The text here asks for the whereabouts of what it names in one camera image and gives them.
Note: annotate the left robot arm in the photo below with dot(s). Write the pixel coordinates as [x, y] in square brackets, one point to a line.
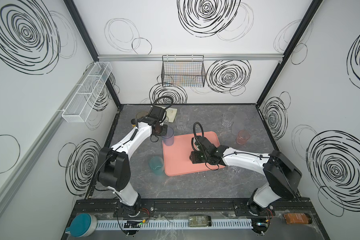
[113, 170]

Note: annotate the white green sugar pouch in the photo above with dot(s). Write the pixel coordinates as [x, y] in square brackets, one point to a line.
[171, 115]

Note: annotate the pink translucent plastic cup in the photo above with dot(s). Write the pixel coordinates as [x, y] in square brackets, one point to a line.
[243, 137]

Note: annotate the white slotted cable duct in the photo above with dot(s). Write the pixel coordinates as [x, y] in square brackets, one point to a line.
[129, 225]

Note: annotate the blue textured plastic cup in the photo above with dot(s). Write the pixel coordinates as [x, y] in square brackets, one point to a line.
[168, 139]

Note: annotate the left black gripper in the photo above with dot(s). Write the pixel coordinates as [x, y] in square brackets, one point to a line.
[157, 129]

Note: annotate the black wire basket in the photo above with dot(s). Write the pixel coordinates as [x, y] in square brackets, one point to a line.
[183, 71]

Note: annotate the clear short glass front right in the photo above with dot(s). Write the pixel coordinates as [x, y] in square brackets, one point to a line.
[233, 171]

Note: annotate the yellow spice jar black lid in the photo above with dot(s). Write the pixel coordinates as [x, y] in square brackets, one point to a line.
[135, 123]

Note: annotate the black mounting rail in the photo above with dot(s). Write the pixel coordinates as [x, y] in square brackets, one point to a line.
[156, 206]

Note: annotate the white mesh wall shelf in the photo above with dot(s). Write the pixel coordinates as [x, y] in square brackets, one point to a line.
[85, 97]

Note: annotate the pink plastic tray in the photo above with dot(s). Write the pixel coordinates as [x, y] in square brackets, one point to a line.
[177, 158]

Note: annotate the teal green plastic cup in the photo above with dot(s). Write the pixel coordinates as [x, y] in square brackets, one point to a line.
[156, 165]

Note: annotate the frosted white plastic cup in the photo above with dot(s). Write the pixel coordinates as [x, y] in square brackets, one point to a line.
[239, 122]

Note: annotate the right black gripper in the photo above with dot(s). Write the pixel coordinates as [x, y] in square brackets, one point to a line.
[195, 156]

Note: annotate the clear glass back right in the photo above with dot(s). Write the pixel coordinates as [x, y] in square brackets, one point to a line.
[228, 119]

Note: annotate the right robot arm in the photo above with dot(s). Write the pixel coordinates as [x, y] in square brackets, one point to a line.
[283, 177]

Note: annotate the clear ribbed plastic cup front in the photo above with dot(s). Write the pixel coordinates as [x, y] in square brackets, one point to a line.
[181, 122]

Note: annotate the amber yellow plastic cup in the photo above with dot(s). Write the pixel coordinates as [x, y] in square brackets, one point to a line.
[140, 116]

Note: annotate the teal lidded container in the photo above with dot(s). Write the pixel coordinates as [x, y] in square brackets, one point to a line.
[82, 225]

